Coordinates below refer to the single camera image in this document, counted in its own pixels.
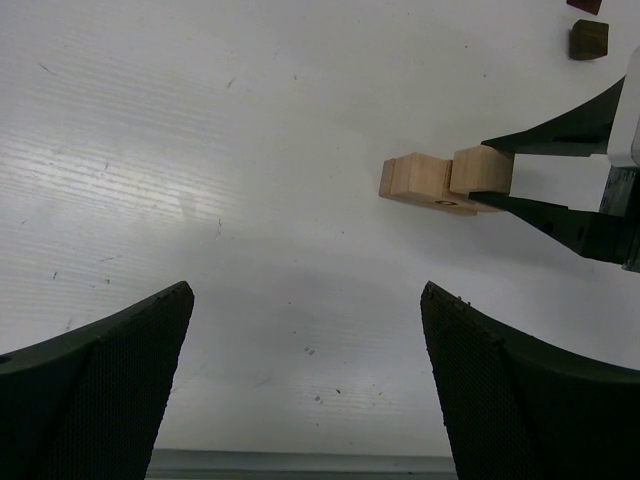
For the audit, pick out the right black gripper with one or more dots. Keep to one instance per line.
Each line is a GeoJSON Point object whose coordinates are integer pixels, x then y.
{"type": "Point", "coordinates": [609, 236]}

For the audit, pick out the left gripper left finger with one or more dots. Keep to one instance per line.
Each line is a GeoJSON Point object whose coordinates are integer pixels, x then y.
{"type": "Point", "coordinates": [88, 404]}

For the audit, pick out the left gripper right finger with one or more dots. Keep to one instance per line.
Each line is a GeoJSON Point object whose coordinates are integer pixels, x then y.
{"type": "Point", "coordinates": [516, 407]}

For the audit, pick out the long light wood block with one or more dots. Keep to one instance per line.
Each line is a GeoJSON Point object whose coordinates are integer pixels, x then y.
{"type": "Point", "coordinates": [440, 205]}

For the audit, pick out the dark brown house block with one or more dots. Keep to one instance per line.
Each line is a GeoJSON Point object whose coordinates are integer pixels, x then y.
{"type": "Point", "coordinates": [590, 6]}

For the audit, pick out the dark brown wood block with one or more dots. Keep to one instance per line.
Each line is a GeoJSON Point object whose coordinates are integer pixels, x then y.
{"type": "Point", "coordinates": [588, 40]}

